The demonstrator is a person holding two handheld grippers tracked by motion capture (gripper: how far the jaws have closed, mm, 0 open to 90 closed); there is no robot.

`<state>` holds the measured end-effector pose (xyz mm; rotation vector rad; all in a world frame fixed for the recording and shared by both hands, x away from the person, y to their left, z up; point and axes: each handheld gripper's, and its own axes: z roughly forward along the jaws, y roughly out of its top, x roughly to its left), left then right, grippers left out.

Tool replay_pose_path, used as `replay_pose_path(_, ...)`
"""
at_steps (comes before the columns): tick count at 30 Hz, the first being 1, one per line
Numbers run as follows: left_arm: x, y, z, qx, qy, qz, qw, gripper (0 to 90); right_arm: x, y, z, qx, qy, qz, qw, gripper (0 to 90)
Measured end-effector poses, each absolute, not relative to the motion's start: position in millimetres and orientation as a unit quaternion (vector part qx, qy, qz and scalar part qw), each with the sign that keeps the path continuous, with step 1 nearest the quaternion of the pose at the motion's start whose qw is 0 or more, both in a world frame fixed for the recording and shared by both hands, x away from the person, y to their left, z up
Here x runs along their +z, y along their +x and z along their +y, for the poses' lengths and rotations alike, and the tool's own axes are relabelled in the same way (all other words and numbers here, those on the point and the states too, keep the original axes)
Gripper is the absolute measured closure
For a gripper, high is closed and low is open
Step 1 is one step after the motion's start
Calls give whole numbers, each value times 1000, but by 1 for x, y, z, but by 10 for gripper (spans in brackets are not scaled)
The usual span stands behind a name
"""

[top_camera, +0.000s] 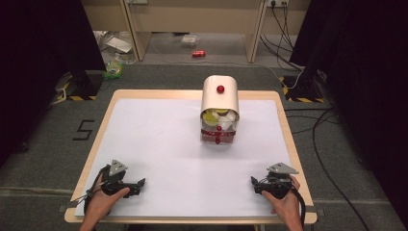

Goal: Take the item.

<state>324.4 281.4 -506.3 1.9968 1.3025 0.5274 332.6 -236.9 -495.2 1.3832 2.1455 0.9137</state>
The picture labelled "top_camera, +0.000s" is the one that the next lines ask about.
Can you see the black hazard-striped stand base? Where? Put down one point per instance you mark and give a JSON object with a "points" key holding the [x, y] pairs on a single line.
{"points": [[303, 91], [86, 86]]}

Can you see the red drink can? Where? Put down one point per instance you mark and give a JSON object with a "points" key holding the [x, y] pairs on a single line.
{"points": [[198, 53]]}

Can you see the white plastic packaging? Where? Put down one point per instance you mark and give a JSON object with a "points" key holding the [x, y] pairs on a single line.
{"points": [[118, 43]]}

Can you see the white wall socket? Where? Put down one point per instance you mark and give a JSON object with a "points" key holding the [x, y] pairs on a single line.
{"points": [[277, 3]]}

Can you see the beige wooden desk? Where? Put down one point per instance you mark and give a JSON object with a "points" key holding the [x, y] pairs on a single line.
{"points": [[198, 19]]}

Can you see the wooden table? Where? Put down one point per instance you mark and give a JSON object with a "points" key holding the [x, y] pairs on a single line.
{"points": [[192, 94]]}

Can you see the yellow-green round piece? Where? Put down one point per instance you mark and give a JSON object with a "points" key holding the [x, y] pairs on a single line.
{"points": [[222, 111], [210, 118]]}

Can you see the white table mat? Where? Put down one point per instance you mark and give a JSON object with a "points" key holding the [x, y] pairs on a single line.
{"points": [[179, 160]]}

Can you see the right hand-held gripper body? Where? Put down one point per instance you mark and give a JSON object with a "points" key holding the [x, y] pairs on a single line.
{"points": [[278, 184]]}

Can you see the person's left hand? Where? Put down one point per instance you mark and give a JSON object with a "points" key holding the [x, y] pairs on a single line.
{"points": [[101, 203]]}

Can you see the green plastic bag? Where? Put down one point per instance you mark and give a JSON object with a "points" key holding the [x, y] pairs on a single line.
{"points": [[114, 69]]}

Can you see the black curtain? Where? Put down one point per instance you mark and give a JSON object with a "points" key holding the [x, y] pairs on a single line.
{"points": [[38, 64], [369, 80]]}

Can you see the person's right hand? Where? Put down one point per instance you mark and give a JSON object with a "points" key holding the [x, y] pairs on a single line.
{"points": [[285, 207]]}

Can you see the cream toy mailbox container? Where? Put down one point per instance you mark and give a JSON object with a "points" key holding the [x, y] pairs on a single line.
{"points": [[220, 99]]}

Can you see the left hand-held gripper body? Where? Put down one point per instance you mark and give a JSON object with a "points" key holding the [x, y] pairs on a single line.
{"points": [[114, 184]]}

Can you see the clear plastic box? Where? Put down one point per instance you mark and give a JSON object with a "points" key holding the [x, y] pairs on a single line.
{"points": [[189, 40]]}

